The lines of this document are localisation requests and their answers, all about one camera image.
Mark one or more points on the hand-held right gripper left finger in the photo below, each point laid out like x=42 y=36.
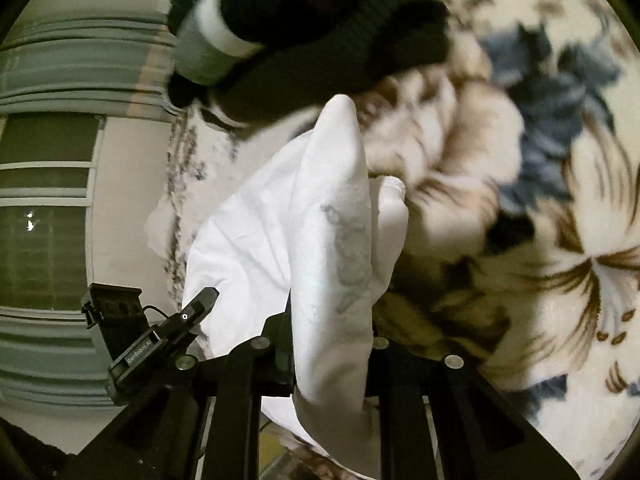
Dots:
x=240 y=385

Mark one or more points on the black knit garment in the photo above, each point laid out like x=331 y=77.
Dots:
x=325 y=15

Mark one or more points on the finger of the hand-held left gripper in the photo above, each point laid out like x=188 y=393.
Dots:
x=192 y=312

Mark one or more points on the floral blanket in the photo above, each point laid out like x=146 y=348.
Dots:
x=575 y=210

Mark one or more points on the grey and white cloth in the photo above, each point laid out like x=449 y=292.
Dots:
x=205 y=45

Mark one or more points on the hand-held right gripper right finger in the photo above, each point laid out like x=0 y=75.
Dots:
x=405 y=390

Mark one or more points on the white shirt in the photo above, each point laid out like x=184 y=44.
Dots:
x=280 y=220

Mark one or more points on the window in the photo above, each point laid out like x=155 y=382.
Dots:
x=45 y=240

